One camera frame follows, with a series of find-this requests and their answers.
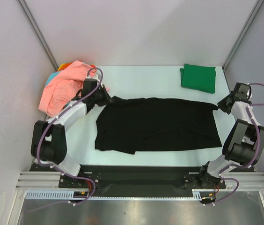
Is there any black t-shirt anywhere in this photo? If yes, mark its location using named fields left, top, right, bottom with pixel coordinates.
left=95, top=97, right=222, bottom=155

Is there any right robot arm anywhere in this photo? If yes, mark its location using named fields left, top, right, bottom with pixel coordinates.
left=198, top=82, right=264, bottom=188

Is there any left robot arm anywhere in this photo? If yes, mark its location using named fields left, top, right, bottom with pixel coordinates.
left=31, top=78, right=112, bottom=188

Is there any pink t-shirt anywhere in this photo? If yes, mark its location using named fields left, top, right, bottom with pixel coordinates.
left=38, top=60, right=93, bottom=117

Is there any folded green t-shirt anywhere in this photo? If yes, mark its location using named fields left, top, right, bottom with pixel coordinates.
left=180, top=64, right=216, bottom=94

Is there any light blue t-shirt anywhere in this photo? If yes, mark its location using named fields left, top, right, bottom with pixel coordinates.
left=45, top=71, right=60, bottom=87

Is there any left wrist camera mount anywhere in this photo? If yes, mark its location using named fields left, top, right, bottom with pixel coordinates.
left=86, top=72, right=102, bottom=81

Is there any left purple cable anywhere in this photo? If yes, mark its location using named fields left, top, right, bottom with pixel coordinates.
left=35, top=67, right=104, bottom=207

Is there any right aluminium frame post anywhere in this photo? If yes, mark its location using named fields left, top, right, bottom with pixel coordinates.
left=222, top=0, right=264, bottom=72

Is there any aluminium frame post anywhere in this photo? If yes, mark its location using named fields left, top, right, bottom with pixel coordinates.
left=16, top=0, right=58, bottom=70
left=222, top=0, right=264, bottom=72

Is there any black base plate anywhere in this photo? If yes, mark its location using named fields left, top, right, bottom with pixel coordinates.
left=29, top=165, right=256, bottom=198

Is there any grey slotted cable duct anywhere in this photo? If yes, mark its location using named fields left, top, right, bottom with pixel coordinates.
left=25, top=189, right=213, bottom=200

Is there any aluminium front rail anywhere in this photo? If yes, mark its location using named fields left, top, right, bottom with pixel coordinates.
left=16, top=172, right=264, bottom=191

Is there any left aluminium frame post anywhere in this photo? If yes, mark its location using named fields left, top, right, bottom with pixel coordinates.
left=16, top=0, right=58, bottom=70

